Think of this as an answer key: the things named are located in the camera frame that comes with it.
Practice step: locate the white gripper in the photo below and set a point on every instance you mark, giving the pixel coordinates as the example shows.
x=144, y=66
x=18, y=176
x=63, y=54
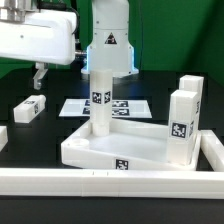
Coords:
x=44, y=37

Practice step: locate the white desk top tray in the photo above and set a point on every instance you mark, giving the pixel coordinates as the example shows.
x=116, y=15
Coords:
x=130, y=145

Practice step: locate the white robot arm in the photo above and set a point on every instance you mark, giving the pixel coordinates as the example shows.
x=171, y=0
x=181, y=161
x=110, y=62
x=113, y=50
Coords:
x=109, y=48

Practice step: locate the white left fence piece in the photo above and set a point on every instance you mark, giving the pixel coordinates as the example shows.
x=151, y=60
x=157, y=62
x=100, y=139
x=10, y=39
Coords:
x=3, y=137

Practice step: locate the tag sheet on table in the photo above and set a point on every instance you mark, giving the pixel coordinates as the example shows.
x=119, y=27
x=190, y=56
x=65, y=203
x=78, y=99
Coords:
x=120, y=108

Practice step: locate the white front fence bar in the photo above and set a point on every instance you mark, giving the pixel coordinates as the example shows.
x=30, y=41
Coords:
x=111, y=183

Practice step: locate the white fence bar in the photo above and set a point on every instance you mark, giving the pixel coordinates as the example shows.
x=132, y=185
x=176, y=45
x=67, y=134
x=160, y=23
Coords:
x=213, y=150
x=111, y=183

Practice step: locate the white right fence bar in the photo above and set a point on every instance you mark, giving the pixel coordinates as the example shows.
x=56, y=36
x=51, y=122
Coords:
x=213, y=150

